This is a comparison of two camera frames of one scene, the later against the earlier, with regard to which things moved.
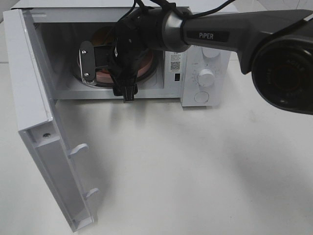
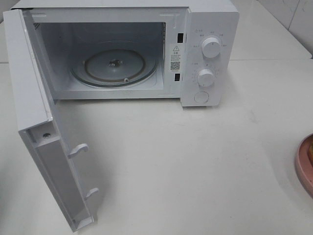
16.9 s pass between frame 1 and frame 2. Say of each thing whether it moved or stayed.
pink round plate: moved
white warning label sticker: stayed
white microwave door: stayed
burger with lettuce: moved
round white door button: stayed
